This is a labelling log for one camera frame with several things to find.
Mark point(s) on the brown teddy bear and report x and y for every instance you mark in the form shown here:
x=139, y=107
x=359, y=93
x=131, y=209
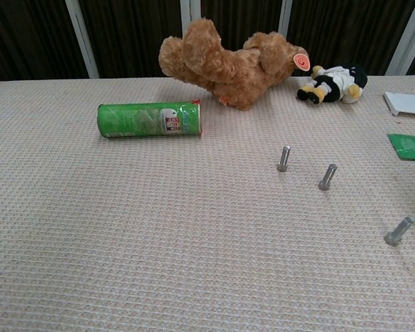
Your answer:
x=228, y=76

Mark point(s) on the silver hex bolt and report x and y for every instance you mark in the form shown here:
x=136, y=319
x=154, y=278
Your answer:
x=397, y=232
x=283, y=159
x=328, y=176

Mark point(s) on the green chips can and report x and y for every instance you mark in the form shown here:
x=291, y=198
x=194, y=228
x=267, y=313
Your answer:
x=141, y=119

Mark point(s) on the black white penguin plush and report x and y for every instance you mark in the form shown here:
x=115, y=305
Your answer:
x=332, y=86

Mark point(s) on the beige woven tablecloth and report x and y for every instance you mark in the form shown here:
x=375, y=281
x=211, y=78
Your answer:
x=159, y=224

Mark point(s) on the white flat board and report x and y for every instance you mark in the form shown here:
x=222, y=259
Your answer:
x=411, y=103

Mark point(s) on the green foil packet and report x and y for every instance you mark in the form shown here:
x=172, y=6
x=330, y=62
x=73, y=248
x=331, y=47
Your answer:
x=411, y=147

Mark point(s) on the white frame post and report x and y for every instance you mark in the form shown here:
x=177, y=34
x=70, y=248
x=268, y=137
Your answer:
x=83, y=41
x=190, y=10
x=285, y=17
x=406, y=38

